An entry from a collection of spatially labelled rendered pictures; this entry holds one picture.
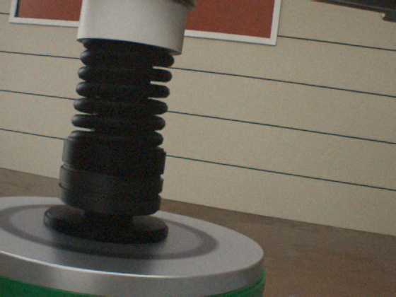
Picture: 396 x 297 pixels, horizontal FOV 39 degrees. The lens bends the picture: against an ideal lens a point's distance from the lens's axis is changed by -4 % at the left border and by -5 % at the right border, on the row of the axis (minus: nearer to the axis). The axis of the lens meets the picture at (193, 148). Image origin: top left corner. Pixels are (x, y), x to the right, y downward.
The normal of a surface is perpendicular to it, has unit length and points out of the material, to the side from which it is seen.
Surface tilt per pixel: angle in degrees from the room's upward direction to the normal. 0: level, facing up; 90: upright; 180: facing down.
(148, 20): 90
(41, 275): 90
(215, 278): 90
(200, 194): 90
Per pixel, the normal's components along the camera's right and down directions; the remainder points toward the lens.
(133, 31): 0.18, 0.07
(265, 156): -0.25, 0.02
